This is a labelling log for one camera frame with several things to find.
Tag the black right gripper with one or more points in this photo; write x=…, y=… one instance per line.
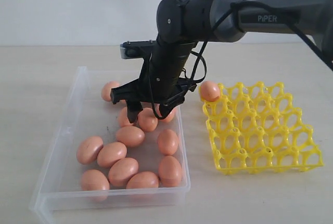
x=158, y=78

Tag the brown egg placed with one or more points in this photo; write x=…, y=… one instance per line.
x=130, y=136
x=209, y=91
x=147, y=120

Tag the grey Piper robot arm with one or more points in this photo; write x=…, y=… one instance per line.
x=182, y=24

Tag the brown egg right upper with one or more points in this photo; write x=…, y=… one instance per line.
x=170, y=116

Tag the brown egg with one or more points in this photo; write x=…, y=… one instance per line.
x=170, y=116
x=111, y=153
x=123, y=118
x=106, y=90
x=168, y=142
x=170, y=171
x=89, y=149
x=121, y=172
x=94, y=180
x=145, y=179

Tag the brown egg right middle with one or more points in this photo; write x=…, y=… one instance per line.
x=168, y=142

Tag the brown egg back left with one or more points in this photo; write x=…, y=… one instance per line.
x=106, y=90

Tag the brown egg left centre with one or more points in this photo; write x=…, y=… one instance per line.
x=111, y=153

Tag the brown egg right front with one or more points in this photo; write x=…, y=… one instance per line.
x=170, y=171

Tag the brown egg front centre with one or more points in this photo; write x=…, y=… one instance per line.
x=121, y=172

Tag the brown egg front middle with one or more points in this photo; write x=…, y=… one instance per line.
x=145, y=179

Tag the brown egg front left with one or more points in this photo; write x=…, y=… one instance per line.
x=94, y=180

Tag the yellow plastic egg tray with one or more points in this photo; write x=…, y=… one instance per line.
x=257, y=128

